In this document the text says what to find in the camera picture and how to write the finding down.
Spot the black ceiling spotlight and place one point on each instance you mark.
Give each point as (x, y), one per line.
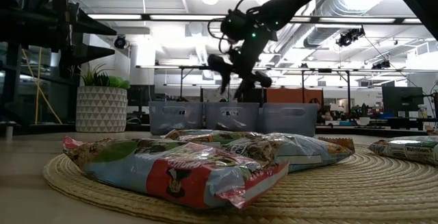
(349, 37)
(120, 41)

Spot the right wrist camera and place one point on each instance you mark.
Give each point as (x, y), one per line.
(236, 25)

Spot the round woven straw placemat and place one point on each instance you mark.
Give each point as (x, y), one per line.
(342, 196)

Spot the granola bar red wrapper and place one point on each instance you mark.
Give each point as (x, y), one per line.
(137, 172)

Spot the black computer monitor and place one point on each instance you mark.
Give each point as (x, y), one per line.
(402, 99)

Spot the small potted plant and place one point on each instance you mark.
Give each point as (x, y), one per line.
(363, 119)

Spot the orange partition panel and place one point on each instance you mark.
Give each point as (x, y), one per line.
(291, 95)

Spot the black overhead frame bar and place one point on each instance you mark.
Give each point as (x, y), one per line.
(184, 18)

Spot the grey metal post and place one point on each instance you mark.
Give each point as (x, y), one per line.
(8, 129)

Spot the grey plastic bin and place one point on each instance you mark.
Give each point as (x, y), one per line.
(171, 118)
(291, 121)
(239, 114)

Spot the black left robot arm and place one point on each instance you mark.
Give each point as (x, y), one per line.
(24, 11)

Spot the black workstation frame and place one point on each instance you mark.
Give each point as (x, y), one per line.
(348, 87)

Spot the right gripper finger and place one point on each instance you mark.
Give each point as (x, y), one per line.
(244, 90)
(226, 80)

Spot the silver ventilation duct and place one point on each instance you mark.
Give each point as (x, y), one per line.
(342, 5)

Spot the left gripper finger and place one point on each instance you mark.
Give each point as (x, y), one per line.
(89, 54)
(90, 25)

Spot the succulent in white patterned pot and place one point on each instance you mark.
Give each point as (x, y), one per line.
(102, 114)

